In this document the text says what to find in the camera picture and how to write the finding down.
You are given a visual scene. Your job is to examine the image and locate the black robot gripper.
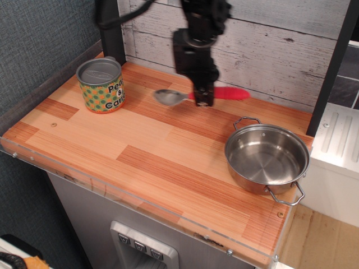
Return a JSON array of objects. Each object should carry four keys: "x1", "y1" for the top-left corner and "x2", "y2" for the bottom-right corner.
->
[{"x1": 173, "y1": 29, "x2": 219, "y2": 106}]

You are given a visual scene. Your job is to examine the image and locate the red handled metal spoon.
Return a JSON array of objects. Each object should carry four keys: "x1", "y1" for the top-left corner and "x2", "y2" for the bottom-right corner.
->
[{"x1": 153, "y1": 86, "x2": 251, "y2": 106}]

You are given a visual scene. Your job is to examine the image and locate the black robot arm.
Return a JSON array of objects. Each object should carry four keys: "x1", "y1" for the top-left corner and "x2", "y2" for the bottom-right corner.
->
[{"x1": 173, "y1": 1, "x2": 231, "y2": 106}]

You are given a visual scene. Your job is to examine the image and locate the peas and carrots can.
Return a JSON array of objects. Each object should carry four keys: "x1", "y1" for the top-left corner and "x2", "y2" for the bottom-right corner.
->
[{"x1": 76, "y1": 56, "x2": 126, "y2": 114}]

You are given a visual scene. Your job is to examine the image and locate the white drainboard sink unit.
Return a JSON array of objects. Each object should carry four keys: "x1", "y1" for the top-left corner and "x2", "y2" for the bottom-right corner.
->
[{"x1": 301, "y1": 103, "x2": 358, "y2": 226}]

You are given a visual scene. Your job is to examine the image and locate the grey dispenser button panel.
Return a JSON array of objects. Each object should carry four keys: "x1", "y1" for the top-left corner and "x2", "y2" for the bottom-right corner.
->
[{"x1": 110, "y1": 221, "x2": 180, "y2": 269}]

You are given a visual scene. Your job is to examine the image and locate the clear acrylic edge guard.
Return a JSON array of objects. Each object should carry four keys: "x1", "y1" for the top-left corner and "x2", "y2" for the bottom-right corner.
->
[{"x1": 1, "y1": 138, "x2": 279, "y2": 268}]

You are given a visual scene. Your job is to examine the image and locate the orange object bottom left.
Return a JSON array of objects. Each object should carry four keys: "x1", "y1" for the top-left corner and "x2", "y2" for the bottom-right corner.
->
[{"x1": 23, "y1": 256, "x2": 50, "y2": 269}]

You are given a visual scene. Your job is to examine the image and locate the silver two-handled pot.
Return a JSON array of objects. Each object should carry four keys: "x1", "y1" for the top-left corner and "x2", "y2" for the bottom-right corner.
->
[{"x1": 224, "y1": 117, "x2": 310, "y2": 206}]

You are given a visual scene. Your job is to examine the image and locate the black braided cable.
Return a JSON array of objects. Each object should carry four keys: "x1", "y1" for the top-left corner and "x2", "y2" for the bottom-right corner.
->
[{"x1": 95, "y1": 0, "x2": 158, "y2": 30}]

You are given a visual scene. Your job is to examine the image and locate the black vertical post left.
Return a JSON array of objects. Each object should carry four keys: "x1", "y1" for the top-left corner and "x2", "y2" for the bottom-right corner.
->
[{"x1": 95, "y1": 0, "x2": 126, "y2": 65}]

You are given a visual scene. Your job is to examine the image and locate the black vertical post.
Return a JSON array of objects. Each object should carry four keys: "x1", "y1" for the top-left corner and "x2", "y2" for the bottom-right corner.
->
[
  {"x1": 306, "y1": 0, "x2": 358, "y2": 137},
  {"x1": 95, "y1": 0, "x2": 126, "y2": 65}
]

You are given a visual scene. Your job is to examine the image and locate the black vertical post right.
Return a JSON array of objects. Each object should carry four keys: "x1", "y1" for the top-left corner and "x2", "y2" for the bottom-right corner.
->
[{"x1": 306, "y1": 0, "x2": 358, "y2": 137}]

